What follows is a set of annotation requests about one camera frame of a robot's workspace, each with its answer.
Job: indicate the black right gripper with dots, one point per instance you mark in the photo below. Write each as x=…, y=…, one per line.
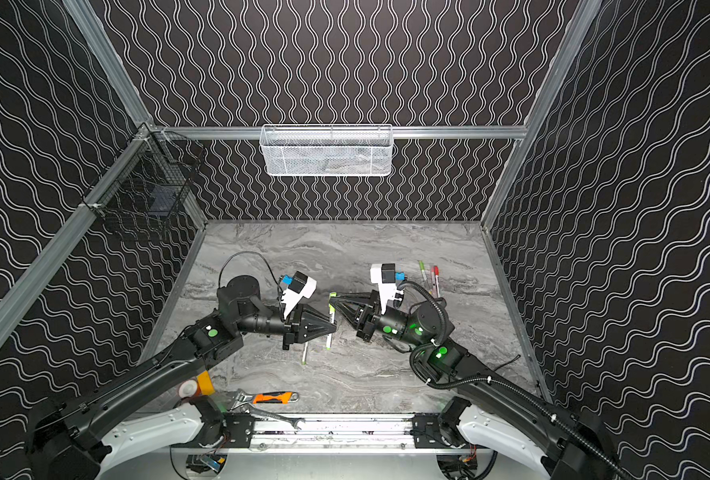
x=366, y=318

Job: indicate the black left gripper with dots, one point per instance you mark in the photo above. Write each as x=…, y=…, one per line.
x=294, y=327

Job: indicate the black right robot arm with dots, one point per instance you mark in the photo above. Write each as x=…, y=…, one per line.
x=489, y=410

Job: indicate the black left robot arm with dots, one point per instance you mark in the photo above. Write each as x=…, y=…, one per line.
x=85, y=437

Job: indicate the steel combination spanner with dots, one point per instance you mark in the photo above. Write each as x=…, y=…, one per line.
x=294, y=422

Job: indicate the yellow tape measure block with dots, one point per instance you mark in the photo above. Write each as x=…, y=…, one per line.
x=205, y=384

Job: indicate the white tape roll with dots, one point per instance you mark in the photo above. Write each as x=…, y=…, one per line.
x=188, y=389

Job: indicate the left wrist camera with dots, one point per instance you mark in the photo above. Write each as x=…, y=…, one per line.
x=297, y=287

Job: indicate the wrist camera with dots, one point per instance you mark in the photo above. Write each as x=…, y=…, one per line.
x=297, y=287
x=387, y=278

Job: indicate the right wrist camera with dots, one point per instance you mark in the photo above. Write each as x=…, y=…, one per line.
x=387, y=278

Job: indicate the orange handled adjustable wrench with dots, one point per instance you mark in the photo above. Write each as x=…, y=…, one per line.
x=242, y=398

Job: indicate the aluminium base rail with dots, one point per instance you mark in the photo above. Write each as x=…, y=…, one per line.
x=325, y=433

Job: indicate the white wire mesh basket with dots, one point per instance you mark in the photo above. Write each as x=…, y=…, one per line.
x=323, y=150

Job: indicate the black wire mesh basket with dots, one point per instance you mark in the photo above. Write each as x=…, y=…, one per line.
x=149, y=199

